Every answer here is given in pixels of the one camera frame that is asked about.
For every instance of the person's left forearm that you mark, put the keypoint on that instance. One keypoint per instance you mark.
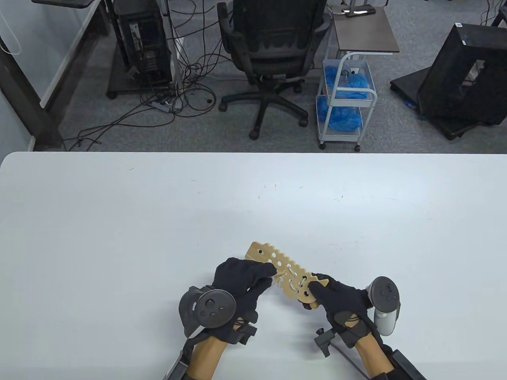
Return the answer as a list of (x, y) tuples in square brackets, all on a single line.
[(206, 356)]

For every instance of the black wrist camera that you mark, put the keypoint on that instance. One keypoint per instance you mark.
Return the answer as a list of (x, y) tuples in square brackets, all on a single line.
[(324, 340), (245, 332)]

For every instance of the blue plastic bag pile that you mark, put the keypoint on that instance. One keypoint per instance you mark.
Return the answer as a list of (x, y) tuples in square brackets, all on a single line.
[(340, 118), (356, 83)]

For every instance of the black computer tower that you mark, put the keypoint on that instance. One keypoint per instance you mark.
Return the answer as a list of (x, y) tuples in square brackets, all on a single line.
[(142, 43)]

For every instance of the white panel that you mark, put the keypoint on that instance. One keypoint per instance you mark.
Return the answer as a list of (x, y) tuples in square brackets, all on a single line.
[(67, 59)]

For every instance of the person's left hand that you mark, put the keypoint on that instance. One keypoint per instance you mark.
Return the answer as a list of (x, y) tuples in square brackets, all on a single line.
[(241, 281)]

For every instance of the white power strip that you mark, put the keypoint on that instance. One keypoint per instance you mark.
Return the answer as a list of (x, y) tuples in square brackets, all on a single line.
[(179, 43)]

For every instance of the white utility cart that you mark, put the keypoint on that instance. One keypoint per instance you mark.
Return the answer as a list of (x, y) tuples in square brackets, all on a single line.
[(368, 95)]

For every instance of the black open frame box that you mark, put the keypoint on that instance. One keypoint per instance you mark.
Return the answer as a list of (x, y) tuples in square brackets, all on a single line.
[(447, 79)]

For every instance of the person's right hand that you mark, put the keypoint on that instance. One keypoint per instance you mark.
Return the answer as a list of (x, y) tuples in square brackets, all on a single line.
[(344, 301)]

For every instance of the silver aluminium post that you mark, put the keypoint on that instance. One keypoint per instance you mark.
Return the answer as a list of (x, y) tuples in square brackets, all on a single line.
[(171, 39)]

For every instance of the grey and white controller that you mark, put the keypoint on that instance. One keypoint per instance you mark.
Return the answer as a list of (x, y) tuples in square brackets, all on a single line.
[(210, 306), (386, 295)]

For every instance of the black forearm sensor pack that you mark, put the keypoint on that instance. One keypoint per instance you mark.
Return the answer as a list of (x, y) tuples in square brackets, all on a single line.
[(176, 368), (406, 366)]

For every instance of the brown side table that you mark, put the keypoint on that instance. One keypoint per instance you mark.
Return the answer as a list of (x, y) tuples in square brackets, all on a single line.
[(364, 35)]

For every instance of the person's right forearm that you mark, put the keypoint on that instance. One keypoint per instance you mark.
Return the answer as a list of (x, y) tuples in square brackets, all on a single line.
[(372, 356)]

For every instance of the dark desk frame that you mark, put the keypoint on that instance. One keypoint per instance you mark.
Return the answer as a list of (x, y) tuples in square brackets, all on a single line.
[(23, 99)]

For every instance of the black monitor stand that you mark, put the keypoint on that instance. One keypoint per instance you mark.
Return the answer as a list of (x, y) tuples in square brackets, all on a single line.
[(63, 2)]

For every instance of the black phone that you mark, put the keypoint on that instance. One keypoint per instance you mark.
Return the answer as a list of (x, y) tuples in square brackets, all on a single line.
[(358, 12)]

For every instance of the wooden crocodile lacing toy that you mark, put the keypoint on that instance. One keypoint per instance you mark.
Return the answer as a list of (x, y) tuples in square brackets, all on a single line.
[(257, 251)]

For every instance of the black wheeled platform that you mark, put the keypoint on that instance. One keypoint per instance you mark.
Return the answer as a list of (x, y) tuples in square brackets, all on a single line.
[(408, 85)]

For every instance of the black office chair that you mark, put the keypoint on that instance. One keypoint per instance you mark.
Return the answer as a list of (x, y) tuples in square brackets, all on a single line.
[(273, 47)]

